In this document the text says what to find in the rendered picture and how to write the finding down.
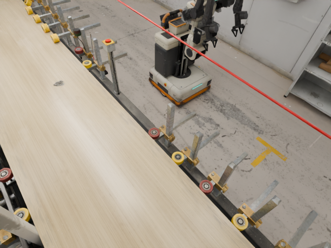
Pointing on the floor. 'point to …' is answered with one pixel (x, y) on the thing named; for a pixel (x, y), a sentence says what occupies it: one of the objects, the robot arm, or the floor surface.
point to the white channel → (18, 227)
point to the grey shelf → (315, 78)
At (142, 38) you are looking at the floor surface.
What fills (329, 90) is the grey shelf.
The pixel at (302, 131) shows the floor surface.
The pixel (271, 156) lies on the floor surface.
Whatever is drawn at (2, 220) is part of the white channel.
